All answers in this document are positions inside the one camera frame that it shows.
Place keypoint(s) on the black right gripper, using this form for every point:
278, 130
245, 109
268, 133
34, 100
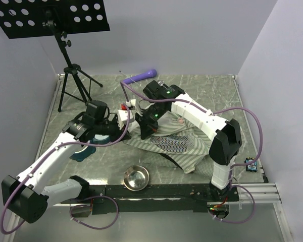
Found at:
147, 127

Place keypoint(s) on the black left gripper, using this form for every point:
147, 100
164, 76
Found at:
118, 131

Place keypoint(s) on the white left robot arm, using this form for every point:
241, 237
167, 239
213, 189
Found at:
28, 194

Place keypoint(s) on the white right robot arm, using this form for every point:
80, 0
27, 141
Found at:
224, 134

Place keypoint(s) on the teal double pet feeder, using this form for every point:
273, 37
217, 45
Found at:
86, 151

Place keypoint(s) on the black handheld microphone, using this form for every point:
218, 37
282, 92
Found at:
162, 83

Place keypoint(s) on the stainless steel bowl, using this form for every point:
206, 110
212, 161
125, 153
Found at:
136, 178

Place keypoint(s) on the purple plastic microphone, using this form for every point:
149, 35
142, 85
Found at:
149, 74

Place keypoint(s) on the grey checked cushion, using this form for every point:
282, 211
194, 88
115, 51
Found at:
199, 164

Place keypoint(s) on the blue owl tag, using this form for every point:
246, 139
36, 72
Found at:
251, 167

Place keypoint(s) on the black perforated music stand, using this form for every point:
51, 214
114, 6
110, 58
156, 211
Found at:
28, 19

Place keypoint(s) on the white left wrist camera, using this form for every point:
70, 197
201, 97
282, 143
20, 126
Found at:
124, 116

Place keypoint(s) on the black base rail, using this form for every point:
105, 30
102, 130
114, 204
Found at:
170, 197

